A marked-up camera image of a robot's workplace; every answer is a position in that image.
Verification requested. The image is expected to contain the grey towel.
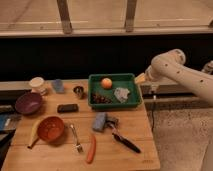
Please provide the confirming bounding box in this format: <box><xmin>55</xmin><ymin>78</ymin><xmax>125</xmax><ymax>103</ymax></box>
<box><xmin>114</xmin><ymin>87</ymin><xmax>130</xmax><ymax>103</ymax></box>

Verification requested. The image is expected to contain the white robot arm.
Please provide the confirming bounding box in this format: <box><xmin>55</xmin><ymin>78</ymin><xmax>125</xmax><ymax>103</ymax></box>
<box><xmin>135</xmin><ymin>49</ymin><xmax>213</xmax><ymax>106</ymax></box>

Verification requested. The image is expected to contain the small metal cup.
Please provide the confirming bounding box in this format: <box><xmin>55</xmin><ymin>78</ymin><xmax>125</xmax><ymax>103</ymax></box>
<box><xmin>73</xmin><ymin>86</ymin><xmax>84</xmax><ymax>99</ymax></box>

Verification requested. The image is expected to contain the blue plastic cup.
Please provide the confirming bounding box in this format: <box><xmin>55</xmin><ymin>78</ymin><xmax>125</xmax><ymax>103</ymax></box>
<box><xmin>52</xmin><ymin>79</ymin><xmax>64</xmax><ymax>93</ymax></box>

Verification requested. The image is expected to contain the orange peach fruit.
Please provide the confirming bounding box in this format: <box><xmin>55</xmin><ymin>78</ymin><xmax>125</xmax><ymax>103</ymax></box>
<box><xmin>101</xmin><ymin>78</ymin><xmax>112</xmax><ymax>89</ymax></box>

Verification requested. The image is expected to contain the dark grape bunch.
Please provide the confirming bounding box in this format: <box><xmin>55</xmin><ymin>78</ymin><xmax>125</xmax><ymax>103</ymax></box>
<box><xmin>92</xmin><ymin>94</ymin><xmax>111</xmax><ymax>104</ymax></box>

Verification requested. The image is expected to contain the blue grey cloth block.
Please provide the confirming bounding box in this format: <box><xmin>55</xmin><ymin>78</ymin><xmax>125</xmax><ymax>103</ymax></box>
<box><xmin>92</xmin><ymin>112</ymin><xmax>107</xmax><ymax>132</ymax></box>

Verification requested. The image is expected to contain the metal faucet fixture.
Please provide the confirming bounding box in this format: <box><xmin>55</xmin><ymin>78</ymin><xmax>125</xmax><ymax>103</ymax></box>
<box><xmin>202</xmin><ymin>60</ymin><xmax>213</xmax><ymax>74</ymax></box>

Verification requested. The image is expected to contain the black rectangular sponge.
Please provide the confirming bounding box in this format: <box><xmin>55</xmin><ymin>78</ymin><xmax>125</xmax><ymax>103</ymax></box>
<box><xmin>57</xmin><ymin>104</ymin><xmax>78</xmax><ymax>113</ymax></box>

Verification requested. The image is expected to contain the orange carrot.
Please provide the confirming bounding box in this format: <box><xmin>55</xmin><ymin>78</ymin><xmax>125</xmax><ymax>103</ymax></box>
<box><xmin>86</xmin><ymin>134</ymin><xmax>96</xmax><ymax>164</ymax></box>

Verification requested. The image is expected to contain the metal fork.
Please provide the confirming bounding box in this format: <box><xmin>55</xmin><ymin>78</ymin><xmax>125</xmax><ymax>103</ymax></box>
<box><xmin>69</xmin><ymin>124</ymin><xmax>83</xmax><ymax>153</ymax></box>

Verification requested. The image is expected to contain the orange bowl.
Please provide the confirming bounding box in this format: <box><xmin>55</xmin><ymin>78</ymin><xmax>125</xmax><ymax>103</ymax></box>
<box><xmin>37</xmin><ymin>116</ymin><xmax>65</xmax><ymax>143</ymax></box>

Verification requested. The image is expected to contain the white ceramic mug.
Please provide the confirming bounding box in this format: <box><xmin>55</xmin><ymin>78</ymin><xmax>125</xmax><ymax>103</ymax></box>
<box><xmin>29</xmin><ymin>77</ymin><xmax>47</xmax><ymax>95</ymax></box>

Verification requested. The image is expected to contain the purple bowl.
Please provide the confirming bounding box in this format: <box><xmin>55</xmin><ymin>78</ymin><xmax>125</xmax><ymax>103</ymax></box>
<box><xmin>15</xmin><ymin>92</ymin><xmax>43</xmax><ymax>115</ymax></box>

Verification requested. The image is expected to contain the yellow banana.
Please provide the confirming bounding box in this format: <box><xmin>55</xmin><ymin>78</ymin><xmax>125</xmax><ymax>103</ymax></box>
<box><xmin>27</xmin><ymin>120</ymin><xmax>41</xmax><ymax>149</ymax></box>

